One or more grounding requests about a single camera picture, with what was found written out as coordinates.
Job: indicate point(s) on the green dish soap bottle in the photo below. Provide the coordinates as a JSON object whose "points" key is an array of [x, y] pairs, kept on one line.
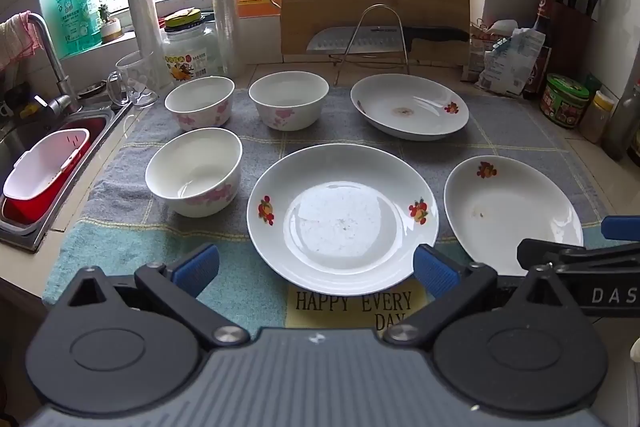
{"points": [[75, 12]]}

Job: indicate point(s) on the steel kitchen faucet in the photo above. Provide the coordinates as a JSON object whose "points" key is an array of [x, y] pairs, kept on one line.
{"points": [[52, 57]]}

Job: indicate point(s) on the white plate with fruit print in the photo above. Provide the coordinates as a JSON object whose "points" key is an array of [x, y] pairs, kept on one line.
{"points": [[505, 217], [345, 227], [407, 109]]}

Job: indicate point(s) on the green-lidded sauce jar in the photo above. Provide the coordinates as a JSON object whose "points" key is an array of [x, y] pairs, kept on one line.
{"points": [[564, 102]]}

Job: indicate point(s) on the stainless steel sink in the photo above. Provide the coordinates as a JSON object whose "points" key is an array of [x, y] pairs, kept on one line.
{"points": [[20, 237]]}

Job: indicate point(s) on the dark wooden knife block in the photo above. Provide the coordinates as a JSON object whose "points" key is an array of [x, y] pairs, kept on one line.
{"points": [[572, 42]]}

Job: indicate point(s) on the clear glass mug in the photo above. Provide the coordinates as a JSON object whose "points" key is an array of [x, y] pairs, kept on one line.
{"points": [[132, 79]]}

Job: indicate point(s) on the clear plastic wrap roll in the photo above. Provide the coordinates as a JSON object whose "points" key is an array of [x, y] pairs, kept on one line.
{"points": [[225, 7]]}

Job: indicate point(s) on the white plastic bag roll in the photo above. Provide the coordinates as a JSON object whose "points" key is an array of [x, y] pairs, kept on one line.
{"points": [[145, 32]]}

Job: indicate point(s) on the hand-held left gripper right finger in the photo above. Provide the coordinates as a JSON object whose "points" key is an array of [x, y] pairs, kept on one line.
{"points": [[434, 268]]}

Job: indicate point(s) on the dark sauce bottle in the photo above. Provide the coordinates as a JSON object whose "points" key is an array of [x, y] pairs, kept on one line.
{"points": [[542, 57]]}

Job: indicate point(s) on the pink cloth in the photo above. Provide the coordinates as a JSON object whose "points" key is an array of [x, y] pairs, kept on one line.
{"points": [[12, 39]]}

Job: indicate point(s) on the stainless steel bottle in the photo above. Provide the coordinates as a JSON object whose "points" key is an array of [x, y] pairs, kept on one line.
{"points": [[629, 122]]}

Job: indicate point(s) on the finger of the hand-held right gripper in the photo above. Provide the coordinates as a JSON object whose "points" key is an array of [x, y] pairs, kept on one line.
{"points": [[542, 253], [622, 228]]}

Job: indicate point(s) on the white and blue packet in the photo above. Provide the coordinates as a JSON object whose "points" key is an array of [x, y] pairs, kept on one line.
{"points": [[507, 67]]}

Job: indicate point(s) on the white bowl with pink flowers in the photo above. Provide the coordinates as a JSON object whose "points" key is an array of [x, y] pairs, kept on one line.
{"points": [[192, 177], [200, 104], [289, 104]]}

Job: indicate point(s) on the clear jar with yellow lid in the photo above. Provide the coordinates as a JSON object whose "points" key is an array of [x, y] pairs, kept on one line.
{"points": [[190, 54]]}

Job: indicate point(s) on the small yellow-lidded jar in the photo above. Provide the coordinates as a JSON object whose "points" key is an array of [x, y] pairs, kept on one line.
{"points": [[596, 119]]}

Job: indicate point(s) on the white and red strainer basket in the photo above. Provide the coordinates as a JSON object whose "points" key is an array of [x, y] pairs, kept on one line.
{"points": [[97, 129]]}

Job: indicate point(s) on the crumpled white packet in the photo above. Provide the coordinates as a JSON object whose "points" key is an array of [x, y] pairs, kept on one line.
{"points": [[480, 52]]}

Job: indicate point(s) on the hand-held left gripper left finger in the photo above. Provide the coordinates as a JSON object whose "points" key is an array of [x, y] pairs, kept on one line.
{"points": [[196, 266]]}

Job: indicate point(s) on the white plastic strainer basket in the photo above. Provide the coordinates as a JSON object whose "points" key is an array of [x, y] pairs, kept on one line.
{"points": [[45, 177]]}

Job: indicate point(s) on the grey checked dish towel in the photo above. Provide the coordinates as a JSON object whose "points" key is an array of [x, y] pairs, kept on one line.
{"points": [[120, 232]]}

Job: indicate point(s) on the steel kitchen cleaver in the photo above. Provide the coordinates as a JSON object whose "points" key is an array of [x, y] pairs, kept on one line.
{"points": [[330, 41]]}

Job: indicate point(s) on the small potted plant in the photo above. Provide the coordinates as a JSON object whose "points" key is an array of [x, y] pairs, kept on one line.
{"points": [[111, 29]]}

